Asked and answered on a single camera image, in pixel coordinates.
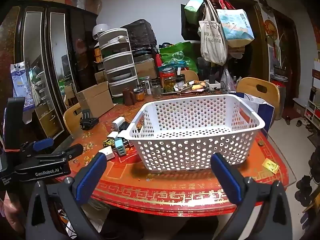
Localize brown cardboard box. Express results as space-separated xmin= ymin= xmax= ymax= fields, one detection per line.
xmin=134 ymin=59 xmax=158 ymax=80

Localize white canvas tote bag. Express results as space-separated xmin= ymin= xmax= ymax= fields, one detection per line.
xmin=199 ymin=0 xmax=228 ymax=66

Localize white square charger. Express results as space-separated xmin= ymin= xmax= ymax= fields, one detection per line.
xmin=99 ymin=147 xmax=116 ymax=160

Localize green shopping bag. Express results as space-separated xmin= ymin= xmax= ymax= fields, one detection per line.
xmin=159 ymin=42 xmax=199 ymax=74

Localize blue white plastic bag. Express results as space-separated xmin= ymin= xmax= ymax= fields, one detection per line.
xmin=10 ymin=61 xmax=37 ymax=109

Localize white charger plug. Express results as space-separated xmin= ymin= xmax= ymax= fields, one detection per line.
xmin=112 ymin=116 xmax=125 ymax=130

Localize white perforated plastic basket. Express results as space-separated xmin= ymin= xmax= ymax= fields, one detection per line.
xmin=117 ymin=94 xmax=266 ymax=172

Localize shelf of colourful boxes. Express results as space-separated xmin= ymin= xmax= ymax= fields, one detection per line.
xmin=304 ymin=57 xmax=320 ymax=130

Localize glass pickle jar red lid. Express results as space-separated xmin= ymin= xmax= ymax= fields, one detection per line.
xmin=159 ymin=67 xmax=177 ymax=93

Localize green gift bag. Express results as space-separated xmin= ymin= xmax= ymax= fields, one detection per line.
xmin=184 ymin=0 xmax=206 ymax=25

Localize white fan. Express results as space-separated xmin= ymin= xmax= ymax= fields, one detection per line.
xmin=92 ymin=24 xmax=113 ymax=40

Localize dark wardrobe with mirror doors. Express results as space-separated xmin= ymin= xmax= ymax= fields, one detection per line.
xmin=0 ymin=1 xmax=100 ymax=145

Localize blue white paper bag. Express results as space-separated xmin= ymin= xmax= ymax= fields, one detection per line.
xmin=235 ymin=92 xmax=275 ymax=130

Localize red cloth bag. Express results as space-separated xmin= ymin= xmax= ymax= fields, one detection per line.
xmin=219 ymin=0 xmax=236 ymax=11

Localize open cardboard box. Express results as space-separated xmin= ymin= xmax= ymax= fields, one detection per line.
xmin=76 ymin=81 xmax=115 ymax=118

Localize blue printed shopping bag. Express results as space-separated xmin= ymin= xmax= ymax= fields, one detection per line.
xmin=216 ymin=9 xmax=255 ymax=48

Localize black shoes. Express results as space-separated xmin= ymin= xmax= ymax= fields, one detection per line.
xmin=295 ymin=175 xmax=313 ymax=207

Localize yellow card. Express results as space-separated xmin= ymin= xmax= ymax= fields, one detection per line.
xmin=262 ymin=159 xmax=279 ymax=174

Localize black clip device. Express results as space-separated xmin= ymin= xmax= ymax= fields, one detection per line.
xmin=80 ymin=109 xmax=99 ymax=130

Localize grey plastic drawer tower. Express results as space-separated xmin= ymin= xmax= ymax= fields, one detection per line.
xmin=98 ymin=29 xmax=139 ymax=98

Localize black plastic covered bundle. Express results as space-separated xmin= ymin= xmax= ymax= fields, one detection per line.
xmin=120 ymin=19 xmax=157 ymax=50

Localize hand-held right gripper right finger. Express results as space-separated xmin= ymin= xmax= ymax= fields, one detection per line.
xmin=211 ymin=152 xmax=293 ymax=240

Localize light blue charger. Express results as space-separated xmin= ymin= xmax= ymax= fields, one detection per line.
xmin=114 ymin=139 xmax=127 ymax=156

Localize plastic wrapped bundle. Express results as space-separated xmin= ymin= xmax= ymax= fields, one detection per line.
xmin=65 ymin=0 xmax=102 ymax=14

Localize red patterned tablecloth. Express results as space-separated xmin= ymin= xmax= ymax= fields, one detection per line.
xmin=55 ymin=90 xmax=290 ymax=217

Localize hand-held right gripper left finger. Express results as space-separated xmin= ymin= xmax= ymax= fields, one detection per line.
xmin=25 ymin=152 xmax=108 ymax=240

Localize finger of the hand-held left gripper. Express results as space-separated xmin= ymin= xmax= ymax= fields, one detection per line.
xmin=21 ymin=137 xmax=54 ymax=153
xmin=15 ymin=144 xmax=84 ymax=169

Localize white power strip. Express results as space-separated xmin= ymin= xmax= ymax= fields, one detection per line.
xmin=204 ymin=80 xmax=222 ymax=90

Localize red round wall decoration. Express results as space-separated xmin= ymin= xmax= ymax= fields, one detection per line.
xmin=264 ymin=19 xmax=279 ymax=41

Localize wooden chair with handle slot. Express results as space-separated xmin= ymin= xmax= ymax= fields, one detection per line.
xmin=236 ymin=77 xmax=280 ymax=120

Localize brown ceramic jar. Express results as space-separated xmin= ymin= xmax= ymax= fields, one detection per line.
xmin=122 ymin=87 xmax=137 ymax=106

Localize person's left hand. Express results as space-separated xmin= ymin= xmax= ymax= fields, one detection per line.
xmin=0 ymin=198 xmax=19 ymax=222

